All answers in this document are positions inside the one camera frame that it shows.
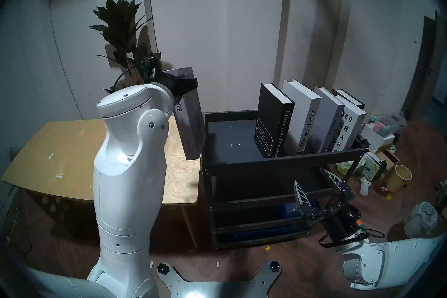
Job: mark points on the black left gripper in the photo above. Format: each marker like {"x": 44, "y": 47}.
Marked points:
{"x": 171, "y": 86}

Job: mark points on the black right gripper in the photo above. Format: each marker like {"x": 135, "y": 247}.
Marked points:
{"x": 344, "y": 218}

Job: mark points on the grey Special Issue book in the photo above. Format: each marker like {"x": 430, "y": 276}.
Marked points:
{"x": 192, "y": 126}

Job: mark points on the white Design Hotels yearbook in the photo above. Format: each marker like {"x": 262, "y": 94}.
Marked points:
{"x": 352, "y": 126}

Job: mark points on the grey Discontent book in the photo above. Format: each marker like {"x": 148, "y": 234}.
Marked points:
{"x": 328, "y": 115}

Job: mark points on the Arietta Mobilier book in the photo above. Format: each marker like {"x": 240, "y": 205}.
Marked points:
{"x": 302, "y": 108}

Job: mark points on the Crime and Punishment book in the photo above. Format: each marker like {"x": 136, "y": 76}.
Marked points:
{"x": 270, "y": 119}

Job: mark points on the black Century book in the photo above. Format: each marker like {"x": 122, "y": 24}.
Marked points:
{"x": 349, "y": 96}

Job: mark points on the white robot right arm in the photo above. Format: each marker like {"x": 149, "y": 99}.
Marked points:
{"x": 394, "y": 259}

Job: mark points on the black metal shelf cart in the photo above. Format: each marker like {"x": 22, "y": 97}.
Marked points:
{"x": 230, "y": 140}

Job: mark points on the light wooden display table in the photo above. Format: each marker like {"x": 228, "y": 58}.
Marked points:
{"x": 52, "y": 147}

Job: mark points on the blue bin with clear bag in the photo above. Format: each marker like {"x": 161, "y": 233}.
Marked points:
{"x": 288, "y": 208}

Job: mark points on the pale green plastic bag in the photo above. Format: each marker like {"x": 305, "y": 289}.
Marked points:
{"x": 347, "y": 168}

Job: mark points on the small white bottle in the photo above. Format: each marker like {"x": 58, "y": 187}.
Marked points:
{"x": 364, "y": 187}

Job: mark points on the green and white carton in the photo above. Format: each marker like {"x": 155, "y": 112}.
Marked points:
{"x": 373, "y": 166}

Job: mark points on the flat blue plastic crate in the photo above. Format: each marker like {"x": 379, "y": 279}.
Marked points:
{"x": 258, "y": 231}

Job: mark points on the white square box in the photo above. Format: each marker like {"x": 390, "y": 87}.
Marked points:
{"x": 375, "y": 140}

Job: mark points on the brown cardboard box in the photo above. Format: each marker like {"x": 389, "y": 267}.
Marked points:
{"x": 389, "y": 157}

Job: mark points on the beige round bucket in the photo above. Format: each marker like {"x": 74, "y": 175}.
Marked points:
{"x": 398, "y": 180}

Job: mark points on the black star knob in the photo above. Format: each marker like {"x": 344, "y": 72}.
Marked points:
{"x": 162, "y": 269}
{"x": 274, "y": 267}

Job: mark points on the tall green leafy plant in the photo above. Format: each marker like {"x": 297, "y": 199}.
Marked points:
{"x": 118, "y": 21}

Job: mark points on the clear plastic storage box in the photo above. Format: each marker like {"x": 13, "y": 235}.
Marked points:
{"x": 389, "y": 124}

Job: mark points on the white bin with plastic bag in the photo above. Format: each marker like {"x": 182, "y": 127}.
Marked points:
{"x": 419, "y": 222}

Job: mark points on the dark brown door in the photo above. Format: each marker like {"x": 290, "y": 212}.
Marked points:
{"x": 422, "y": 70}

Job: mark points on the grey metal robot base plate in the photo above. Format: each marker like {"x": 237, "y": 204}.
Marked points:
{"x": 209, "y": 288}

